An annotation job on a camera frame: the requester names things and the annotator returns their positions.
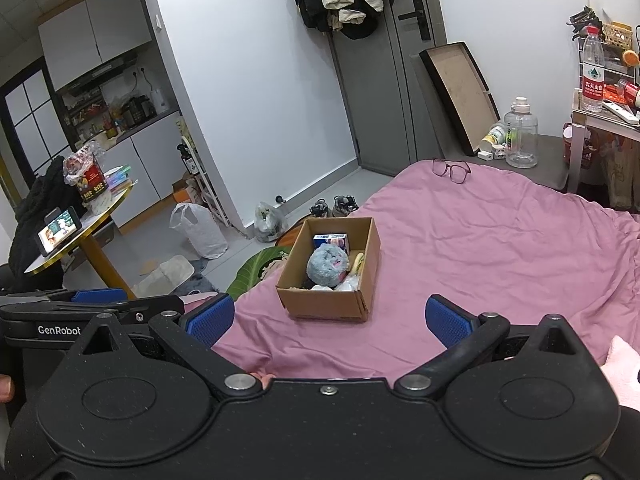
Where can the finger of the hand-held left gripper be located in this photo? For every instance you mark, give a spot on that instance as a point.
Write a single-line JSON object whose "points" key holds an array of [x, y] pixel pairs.
{"points": [[97, 294], [160, 306]]}

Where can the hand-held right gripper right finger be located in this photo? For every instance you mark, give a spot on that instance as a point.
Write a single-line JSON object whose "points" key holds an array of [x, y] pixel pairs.
{"points": [[450, 322]]}

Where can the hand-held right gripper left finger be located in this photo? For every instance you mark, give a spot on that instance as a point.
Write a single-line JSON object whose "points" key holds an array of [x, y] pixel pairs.
{"points": [[210, 322]]}

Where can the clear bubble wrap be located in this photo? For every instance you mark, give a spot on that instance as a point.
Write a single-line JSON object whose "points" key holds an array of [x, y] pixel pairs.
{"points": [[350, 282]]}

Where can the burger plush toy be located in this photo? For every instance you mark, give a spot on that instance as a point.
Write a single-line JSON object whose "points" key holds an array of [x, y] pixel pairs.
{"points": [[357, 261]]}

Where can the brown cardboard box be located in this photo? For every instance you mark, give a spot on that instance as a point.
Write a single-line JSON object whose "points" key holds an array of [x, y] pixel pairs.
{"points": [[325, 305]]}

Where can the grey fluffy plush toy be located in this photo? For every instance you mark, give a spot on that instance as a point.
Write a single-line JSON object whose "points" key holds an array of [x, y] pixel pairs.
{"points": [[327, 262]]}

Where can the purple printed carton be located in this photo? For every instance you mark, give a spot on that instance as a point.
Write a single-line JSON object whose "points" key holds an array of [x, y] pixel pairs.
{"points": [[330, 239]]}

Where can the person's left hand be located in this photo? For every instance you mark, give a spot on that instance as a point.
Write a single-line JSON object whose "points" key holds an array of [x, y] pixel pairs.
{"points": [[5, 389]]}

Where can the white cloth bag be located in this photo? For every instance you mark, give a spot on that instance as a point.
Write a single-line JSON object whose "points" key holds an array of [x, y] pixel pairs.
{"points": [[165, 272]]}

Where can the green leaf rug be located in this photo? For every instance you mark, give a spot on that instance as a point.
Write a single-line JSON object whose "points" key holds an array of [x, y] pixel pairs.
{"points": [[255, 267]]}

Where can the black smartphone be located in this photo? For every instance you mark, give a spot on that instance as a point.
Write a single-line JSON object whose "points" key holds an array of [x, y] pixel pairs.
{"points": [[57, 227]]}

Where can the pink bed sheet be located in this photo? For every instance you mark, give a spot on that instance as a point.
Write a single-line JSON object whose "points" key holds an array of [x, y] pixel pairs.
{"points": [[500, 260]]}

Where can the white plastic bag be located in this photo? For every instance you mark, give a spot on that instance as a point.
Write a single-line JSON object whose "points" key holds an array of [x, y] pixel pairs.
{"points": [[197, 230]]}

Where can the orange box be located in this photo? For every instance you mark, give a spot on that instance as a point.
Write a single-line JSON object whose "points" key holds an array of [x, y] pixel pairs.
{"points": [[182, 192]]}

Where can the black jacket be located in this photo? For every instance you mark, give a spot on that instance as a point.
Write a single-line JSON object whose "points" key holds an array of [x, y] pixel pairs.
{"points": [[30, 200]]}

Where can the small clear plastic bag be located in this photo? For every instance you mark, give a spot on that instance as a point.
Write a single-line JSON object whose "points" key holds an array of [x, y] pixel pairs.
{"points": [[267, 220]]}

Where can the red snack jar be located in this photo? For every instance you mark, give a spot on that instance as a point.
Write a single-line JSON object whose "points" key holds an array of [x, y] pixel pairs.
{"points": [[90, 175]]}

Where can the pack of coloured pens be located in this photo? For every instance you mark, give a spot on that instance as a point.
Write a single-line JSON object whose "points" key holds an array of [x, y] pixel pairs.
{"points": [[117, 175]]}

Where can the white storage rack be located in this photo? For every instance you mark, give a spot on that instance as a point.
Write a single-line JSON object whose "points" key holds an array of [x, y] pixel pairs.
{"points": [[205, 185]]}

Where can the white base cabinet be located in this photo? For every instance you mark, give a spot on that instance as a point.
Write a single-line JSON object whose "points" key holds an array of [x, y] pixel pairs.
{"points": [[145, 170]]}

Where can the dark framed eyeglasses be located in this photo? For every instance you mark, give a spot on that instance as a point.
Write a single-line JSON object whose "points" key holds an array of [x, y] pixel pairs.
{"points": [[450, 165]]}

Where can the dark shoe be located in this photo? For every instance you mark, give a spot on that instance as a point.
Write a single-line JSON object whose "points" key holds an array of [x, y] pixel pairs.
{"points": [[320, 207], [345, 204]]}

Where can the white charger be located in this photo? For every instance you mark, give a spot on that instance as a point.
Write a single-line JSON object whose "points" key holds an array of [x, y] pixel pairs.
{"points": [[484, 156]]}

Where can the small white box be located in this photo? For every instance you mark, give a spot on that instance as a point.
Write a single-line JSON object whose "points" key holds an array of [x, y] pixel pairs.
{"points": [[498, 150]]}

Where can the row of kitchen condiments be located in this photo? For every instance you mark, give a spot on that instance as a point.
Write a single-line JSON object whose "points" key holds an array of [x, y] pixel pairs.
{"points": [[115, 115]]}

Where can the grey bedside platform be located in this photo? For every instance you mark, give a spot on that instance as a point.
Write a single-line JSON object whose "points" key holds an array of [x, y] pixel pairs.
{"points": [[545, 160]]}

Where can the small white green bottle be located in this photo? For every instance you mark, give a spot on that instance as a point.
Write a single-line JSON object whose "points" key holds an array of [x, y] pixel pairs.
{"points": [[495, 136]]}

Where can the large clear water jug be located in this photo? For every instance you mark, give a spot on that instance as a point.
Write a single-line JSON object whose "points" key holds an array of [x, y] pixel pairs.
{"points": [[521, 140]]}

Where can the black range hood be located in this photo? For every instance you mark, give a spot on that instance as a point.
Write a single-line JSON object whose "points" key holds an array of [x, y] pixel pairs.
{"points": [[97, 74]]}

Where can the black framed wooden board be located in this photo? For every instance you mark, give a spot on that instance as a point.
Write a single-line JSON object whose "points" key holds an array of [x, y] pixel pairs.
{"points": [[460, 95]]}

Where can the white shelf table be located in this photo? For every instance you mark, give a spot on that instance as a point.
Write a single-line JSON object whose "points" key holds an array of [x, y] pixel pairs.
{"points": [[582, 135]]}

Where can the grey door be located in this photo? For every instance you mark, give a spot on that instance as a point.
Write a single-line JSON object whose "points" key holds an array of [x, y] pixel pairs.
{"points": [[385, 85]]}

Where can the white power strip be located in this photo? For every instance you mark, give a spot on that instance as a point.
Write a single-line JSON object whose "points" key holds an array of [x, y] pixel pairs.
{"points": [[620, 111]]}

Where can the red label water bottle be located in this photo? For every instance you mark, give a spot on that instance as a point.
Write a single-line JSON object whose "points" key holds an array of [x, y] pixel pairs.
{"points": [[593, 75]]}

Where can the wicker basket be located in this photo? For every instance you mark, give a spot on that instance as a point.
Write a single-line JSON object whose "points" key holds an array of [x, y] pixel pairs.
{"points": [[617, 35]]}

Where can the white wall cabinets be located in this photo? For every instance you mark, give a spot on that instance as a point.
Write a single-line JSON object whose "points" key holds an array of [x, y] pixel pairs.
{"points": [[90, 30]]}

